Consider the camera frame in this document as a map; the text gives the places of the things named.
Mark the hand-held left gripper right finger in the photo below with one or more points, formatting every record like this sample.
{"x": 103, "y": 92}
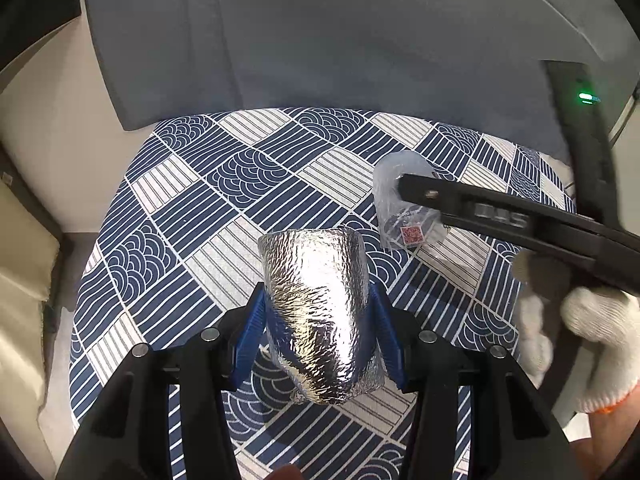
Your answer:
{"x": 387, "y": 340}

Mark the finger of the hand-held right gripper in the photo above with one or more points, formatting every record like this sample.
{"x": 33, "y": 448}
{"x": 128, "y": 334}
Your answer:
{"x": 500, "y": 217}

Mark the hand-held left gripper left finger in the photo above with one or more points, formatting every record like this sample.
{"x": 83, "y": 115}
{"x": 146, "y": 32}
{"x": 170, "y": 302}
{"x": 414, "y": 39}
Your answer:
{"x": 247, "y": 335}

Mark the long silver foil bag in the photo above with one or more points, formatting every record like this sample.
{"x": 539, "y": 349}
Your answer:
{"x": 315, "y": 310}

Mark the clear plastic bag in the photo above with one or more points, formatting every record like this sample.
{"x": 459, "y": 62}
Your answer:
{"x": 405, "y": 165}

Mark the person's right forearm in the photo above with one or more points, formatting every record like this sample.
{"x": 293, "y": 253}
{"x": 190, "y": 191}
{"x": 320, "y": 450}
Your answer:
{"x": 600, "y": 447}

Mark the person's right hand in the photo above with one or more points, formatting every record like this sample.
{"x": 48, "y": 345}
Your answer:
{"x": 600, "y": 332}

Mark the blue white patterned tablecloth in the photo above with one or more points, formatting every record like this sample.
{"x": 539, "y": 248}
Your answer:
{"x": 200, "y": 240}

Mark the person's bare leg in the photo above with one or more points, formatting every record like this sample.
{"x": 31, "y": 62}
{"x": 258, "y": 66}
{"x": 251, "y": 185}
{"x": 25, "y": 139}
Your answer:
{"x": 286, "y": 473}

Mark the beige upholstered furniture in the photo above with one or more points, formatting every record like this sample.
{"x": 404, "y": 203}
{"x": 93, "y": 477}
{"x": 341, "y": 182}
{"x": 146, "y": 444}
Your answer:
{"x": 25, "y": 260}

